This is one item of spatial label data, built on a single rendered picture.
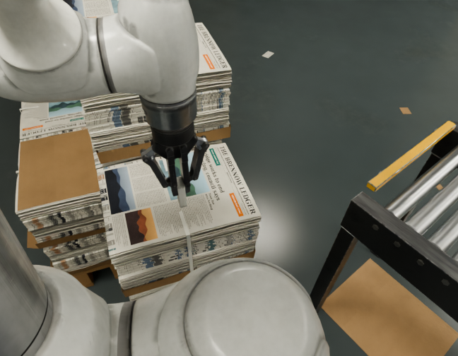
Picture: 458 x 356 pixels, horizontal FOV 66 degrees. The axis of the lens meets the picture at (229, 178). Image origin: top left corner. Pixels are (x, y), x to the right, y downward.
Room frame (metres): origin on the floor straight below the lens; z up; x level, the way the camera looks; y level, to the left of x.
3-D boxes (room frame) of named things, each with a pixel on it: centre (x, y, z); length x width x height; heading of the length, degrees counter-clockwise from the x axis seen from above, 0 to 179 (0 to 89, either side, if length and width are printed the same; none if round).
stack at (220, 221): (1.00, 0.30, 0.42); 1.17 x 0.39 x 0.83; 21
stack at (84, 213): (1.06, 0.69, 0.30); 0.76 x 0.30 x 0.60; 21
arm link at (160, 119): (0.48, 0.10, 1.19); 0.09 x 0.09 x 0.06
